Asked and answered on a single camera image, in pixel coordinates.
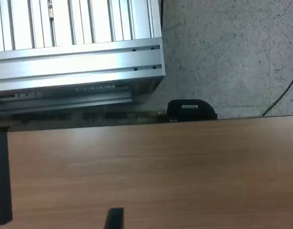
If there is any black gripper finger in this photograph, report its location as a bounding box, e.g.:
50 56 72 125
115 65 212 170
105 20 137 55
104 208 125 229

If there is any black tape strip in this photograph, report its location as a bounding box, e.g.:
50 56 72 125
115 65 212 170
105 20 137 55
0 126 13 226

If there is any black box with label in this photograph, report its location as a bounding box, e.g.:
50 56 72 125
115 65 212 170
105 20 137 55
166 99 218 123

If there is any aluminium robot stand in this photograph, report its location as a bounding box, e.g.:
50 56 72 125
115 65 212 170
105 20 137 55
0 0 166 115

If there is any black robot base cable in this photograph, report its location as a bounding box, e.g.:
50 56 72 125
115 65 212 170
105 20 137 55
262 65 293 117

